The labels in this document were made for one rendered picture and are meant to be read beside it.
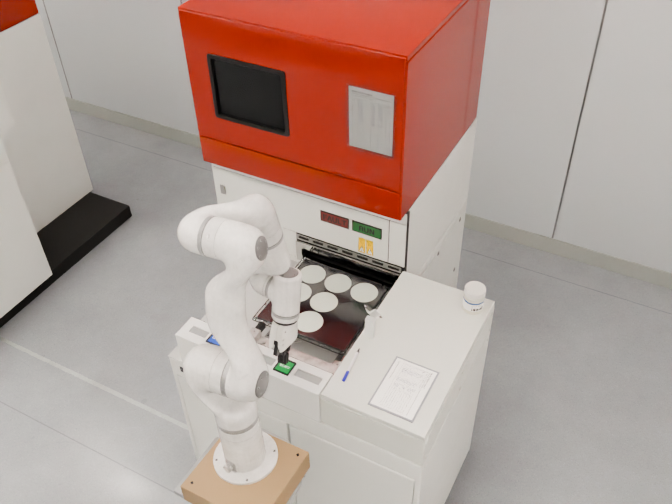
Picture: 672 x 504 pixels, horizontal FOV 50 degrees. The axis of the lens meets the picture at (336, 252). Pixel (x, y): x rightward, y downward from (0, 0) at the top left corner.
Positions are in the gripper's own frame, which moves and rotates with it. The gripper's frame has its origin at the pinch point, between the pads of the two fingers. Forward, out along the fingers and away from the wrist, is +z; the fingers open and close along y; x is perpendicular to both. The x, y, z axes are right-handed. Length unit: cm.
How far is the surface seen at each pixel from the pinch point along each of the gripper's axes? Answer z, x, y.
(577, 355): 70, 78, -155
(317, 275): 1, -15, -49
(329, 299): 2.8, -4.6, -39.7
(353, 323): 4.1, 8.5, -33.3
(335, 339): 6.1, 6.3, -24.2
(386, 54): -89, 8, -35
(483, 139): -4, -2, -210
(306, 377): 5.2, 8.1, -1.0
